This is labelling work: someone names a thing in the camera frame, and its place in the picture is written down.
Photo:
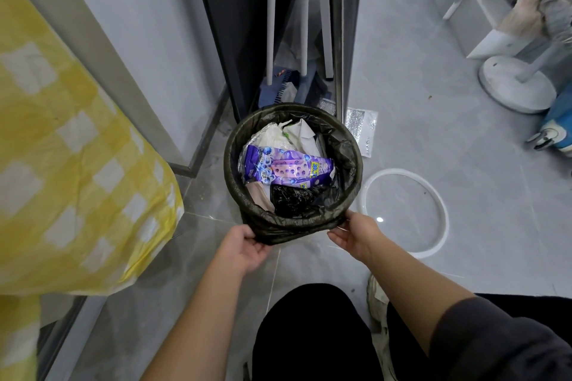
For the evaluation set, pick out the person's left hand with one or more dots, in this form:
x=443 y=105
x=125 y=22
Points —
x=241 y=251

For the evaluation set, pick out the blue brush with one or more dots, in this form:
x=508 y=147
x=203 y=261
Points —
x=286 y=81

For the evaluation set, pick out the dark grey cabinet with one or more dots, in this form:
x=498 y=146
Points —
x=286 y=23

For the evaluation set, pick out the white crumpled paper trash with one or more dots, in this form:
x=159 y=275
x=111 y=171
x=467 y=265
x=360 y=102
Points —
x=295 y=135

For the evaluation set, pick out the white folded rack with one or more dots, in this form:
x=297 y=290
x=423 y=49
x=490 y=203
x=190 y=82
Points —
x=304 y=10

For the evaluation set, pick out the person's right forearm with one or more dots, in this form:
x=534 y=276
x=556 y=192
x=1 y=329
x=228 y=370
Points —
x=415 y=291

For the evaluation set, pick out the white cardboard box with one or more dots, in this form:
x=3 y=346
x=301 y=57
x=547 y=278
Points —
x=478 y=14

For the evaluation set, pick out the white standing fan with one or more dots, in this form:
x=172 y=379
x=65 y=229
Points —
x=518 y=77

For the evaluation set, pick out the person's right thumb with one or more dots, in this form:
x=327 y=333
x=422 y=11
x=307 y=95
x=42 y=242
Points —
x=342 y=240

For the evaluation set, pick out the person's left forearm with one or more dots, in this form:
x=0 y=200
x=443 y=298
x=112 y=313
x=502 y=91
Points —
x=196 y=318

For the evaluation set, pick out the person's left thumb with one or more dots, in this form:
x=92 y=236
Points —
x=252 y=238

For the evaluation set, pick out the small black plastic bag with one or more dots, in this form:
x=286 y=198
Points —
x=295 y=200

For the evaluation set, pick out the black trash bag lined bin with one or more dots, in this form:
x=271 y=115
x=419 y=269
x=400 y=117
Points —
x=290 y=173

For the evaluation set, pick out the yellow checkered bed sheet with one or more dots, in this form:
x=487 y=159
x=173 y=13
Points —
x=67 y=162

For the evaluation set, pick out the purple snack wrapper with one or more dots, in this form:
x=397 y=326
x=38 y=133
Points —
x=286 y=168

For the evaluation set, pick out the silver foil pouch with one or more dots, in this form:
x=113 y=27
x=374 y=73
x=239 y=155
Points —
x=362 y=126

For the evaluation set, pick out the person's right hand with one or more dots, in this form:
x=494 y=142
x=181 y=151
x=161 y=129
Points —
x=357 y=235

